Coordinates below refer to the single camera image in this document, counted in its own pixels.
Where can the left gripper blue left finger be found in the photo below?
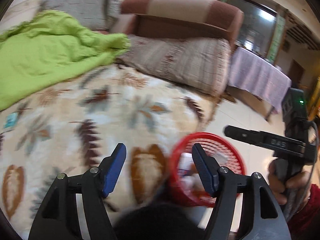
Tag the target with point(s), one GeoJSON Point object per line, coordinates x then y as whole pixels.
{"type": "Point", "coordinates": [111, 168]}

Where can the striped beige floral pillow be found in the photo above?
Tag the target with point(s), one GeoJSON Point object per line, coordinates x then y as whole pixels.
{"type": "Point", "coordinates": [201, 63]}

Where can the person right hand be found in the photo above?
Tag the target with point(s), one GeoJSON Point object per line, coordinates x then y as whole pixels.
{"type": "Point", "coordinates": [298, 182]}

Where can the purple cloth covered table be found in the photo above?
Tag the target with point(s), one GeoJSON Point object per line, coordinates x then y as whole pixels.
{"type": "Point", "coordinates": [253, 74]}

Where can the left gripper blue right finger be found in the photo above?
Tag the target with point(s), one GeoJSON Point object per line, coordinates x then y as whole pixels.
{"type": "Point", "coordinates": [207, 168]}

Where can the green quilt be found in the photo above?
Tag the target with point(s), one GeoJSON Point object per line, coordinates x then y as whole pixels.
{"type": "Point", "coordinates": [51, 48]}

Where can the red plastic waste basket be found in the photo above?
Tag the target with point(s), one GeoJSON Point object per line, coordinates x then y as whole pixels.
{"type": "Point", "coordinates": [184, 181]}

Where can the green tissue packet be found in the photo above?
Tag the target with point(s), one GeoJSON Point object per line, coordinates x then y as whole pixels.
{"type": "Point", "coordinates": [11, 120]}

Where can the floral leaf pattern blanket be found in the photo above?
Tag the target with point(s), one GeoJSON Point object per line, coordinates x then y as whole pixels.
{"type": "Point", "coordinates": [72, 126]}

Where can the window with wooden frame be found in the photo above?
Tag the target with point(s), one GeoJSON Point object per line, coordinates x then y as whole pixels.
{"type": "Point", "coordinates": [264, 27]}

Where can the grey quilted pillow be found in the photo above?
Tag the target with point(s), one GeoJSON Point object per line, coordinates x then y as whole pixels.
{"type": "Point", "coordinates": [92, 14]}

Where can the brown and beige headboard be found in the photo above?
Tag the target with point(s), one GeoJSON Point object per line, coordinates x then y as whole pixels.
{"type": "Point", "coordinates": [179, 19]}

